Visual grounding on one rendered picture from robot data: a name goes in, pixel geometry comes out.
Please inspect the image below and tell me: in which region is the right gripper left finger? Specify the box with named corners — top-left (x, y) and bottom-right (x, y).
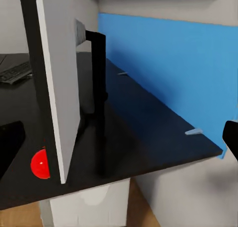
top-left (0, 121), bottom-right (26, 179)

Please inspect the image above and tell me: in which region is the keyboard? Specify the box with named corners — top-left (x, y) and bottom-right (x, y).
top-left (0, 60), bottom-right (33, 84)

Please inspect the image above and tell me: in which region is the desktop computer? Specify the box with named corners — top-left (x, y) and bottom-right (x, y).
top-left (37, 199), bottom-right (54, 227)

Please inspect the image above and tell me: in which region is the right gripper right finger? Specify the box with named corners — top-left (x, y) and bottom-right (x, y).
top-left (222, 120), bottom-right (238, 161)

